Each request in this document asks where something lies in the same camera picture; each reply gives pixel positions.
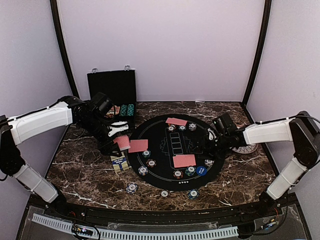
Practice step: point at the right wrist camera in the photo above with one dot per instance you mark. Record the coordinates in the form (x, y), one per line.
(224, 124)

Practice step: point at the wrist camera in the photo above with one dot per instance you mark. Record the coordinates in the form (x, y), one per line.
(224, 124)
(101, 105)

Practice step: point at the white slotted cable duct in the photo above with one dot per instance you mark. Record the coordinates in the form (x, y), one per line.
(133, 232)

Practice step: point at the blue green chip stack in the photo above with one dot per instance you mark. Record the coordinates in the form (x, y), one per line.
(193, 194)

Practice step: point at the blue chip mat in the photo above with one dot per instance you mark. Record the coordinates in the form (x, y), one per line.
(192, 126)
(209, 162)

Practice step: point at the card deck in case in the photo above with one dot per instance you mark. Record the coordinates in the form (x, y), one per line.
(112, 112)

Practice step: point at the dealt card player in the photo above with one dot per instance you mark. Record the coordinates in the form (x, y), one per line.
(176, 121)
(138, 145)
(184, 160)

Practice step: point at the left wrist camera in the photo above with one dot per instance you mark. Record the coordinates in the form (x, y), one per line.
(101, 105)

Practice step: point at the round black poker mat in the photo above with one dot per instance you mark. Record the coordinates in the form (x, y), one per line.
(164, 145)

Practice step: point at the blue round blind button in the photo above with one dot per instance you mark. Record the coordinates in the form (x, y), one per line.
(201, 170)

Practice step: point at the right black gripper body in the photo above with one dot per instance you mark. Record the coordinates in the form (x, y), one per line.
(217, 146)

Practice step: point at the green chip row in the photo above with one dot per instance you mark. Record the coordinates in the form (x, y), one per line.
(130, 110)
(123, 110)

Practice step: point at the green chip row right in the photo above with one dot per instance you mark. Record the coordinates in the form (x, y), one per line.
(130, 110)

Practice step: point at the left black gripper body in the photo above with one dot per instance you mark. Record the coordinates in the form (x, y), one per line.
(93, 126)

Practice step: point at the blue chip mat edge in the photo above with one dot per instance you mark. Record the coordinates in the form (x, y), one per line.
(143, 170)

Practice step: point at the brown chip mat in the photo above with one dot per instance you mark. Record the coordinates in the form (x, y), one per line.
(178, 174)
(151, 163)

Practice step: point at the green chip row left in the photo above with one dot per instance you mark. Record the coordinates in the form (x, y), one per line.
(123, 110)

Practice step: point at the black poker chip case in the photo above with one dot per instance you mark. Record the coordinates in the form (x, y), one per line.
(119, 86)

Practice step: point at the brown white chip stack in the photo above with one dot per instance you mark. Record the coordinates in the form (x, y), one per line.
(164, 194)

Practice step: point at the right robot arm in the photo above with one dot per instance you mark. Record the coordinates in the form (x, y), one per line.
(293, 142)

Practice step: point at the white floral patterned plate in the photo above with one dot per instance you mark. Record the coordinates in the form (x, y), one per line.
(245, 149)

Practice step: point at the brown chip front mat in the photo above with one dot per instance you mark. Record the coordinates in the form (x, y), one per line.
(178, 174)

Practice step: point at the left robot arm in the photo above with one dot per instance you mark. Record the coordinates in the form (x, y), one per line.
(36, 134)

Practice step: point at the blue white chip stack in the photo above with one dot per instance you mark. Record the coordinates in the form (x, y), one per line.
(131, 188)

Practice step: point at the dealt card front player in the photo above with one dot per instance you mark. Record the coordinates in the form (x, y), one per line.
(184, 160)

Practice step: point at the red-backed card deck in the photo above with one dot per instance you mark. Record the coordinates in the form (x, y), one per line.
(123, 142)

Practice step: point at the gold card box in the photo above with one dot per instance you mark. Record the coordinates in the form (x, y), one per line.
(119, 163)

